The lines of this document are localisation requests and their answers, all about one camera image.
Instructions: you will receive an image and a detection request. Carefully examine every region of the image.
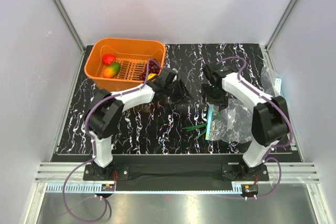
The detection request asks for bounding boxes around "spare clear plastic bag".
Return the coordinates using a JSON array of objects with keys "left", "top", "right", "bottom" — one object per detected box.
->
[{"left": 261, "top": 66, "right": 282, "bottom": 100}]

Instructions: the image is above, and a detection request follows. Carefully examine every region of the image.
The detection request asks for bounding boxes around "orange plastic basket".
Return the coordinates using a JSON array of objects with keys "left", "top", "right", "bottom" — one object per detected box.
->
[{"left": 84, "top": 38, "right": 166, "bottom": 91}]

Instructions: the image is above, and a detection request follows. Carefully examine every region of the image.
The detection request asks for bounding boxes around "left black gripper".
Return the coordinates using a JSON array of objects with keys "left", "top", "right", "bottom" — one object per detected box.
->
[{"left": 164, "top": 79, "right": 193, "bottom": 105}]

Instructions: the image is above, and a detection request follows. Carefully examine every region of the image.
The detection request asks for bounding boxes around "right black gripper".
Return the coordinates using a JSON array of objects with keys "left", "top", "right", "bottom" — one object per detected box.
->
[{"left": 200, "top": 83, "right": 228, "bottom": 112}]

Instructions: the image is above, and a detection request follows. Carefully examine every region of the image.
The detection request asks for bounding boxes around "black marble pattern mat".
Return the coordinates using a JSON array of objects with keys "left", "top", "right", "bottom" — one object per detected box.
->
[{"left": 56, "top": 44, "right": 293, "bottom": 155}]

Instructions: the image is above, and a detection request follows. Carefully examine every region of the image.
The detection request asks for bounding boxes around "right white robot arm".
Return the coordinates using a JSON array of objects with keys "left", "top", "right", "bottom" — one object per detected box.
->
[{"left": 202, "top": 65, "right": 292, "bottom": 181}]

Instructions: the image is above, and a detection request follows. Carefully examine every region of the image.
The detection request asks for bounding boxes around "right aluminium corner post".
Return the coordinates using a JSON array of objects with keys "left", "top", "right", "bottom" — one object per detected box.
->
[{"left": 265, "top": 0, "right": 299, "bottom": 51}]

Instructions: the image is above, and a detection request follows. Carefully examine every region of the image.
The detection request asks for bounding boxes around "green orange mango toy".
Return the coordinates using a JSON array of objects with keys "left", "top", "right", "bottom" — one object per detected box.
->
[{"left": 103, "top": 62, "right": 121, "bottom": 78}]

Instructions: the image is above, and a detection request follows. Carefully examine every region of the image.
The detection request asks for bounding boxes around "left aluminium corner post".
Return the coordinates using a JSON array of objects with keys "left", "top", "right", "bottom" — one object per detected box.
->
[{"left": 52, "top": 0, "right": 86, "bottom": 52}]

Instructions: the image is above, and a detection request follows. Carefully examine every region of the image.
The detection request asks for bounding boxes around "clear zip top bag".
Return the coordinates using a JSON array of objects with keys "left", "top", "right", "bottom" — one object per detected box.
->
[{"left": 205, "top": 99, "right": 253, "bottom": 143}]

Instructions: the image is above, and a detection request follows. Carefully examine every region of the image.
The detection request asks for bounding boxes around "green spring onion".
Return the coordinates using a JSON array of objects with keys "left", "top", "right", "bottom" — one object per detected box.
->
[{"left": 182, "top": 111, "right": 219, "bottom": 141}]

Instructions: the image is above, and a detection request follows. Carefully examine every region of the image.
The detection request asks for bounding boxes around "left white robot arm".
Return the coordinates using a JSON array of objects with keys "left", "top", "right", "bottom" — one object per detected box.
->
[{"left": 85, "top": 68, "right": 193, "bottom": 180}]

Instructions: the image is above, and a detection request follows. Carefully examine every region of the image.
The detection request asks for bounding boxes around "red strawberry toy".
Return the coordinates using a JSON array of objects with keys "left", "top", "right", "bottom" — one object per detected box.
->
[{"left": 102, "top": 54, "right": 116, "bottom": 66}]

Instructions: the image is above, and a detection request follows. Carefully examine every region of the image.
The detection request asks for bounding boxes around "aluminium corner post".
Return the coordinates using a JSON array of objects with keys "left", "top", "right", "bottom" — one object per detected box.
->
[
  {"left": 265, "top": 0, "right": 299, "bottom": 51},
  {"left": 52, "top": 0, "right": 86, "bottom": 52}
]

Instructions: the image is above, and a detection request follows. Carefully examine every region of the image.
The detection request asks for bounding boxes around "dark red grape bunch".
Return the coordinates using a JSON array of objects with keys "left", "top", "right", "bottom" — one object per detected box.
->
[{"left": 139, "top": 59, "right": 160, "bottom": 81}]

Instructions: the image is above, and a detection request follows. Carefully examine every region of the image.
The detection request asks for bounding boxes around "aluminium frame rail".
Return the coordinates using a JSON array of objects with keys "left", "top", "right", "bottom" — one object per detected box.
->
[{"left": 35, "top": 162, "right": 319, "bottom": 184}]

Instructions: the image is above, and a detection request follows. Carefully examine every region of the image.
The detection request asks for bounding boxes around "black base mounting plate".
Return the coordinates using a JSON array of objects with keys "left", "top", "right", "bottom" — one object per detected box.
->
[{"left": 83, "top": 154, "right": 269, "bottom": 192}]

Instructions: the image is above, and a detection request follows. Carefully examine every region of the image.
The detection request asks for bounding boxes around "yellow orange fruit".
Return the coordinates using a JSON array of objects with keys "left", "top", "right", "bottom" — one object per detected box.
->
[{"left": 147, "top": 73, "right": 156, "bottom": 81}]

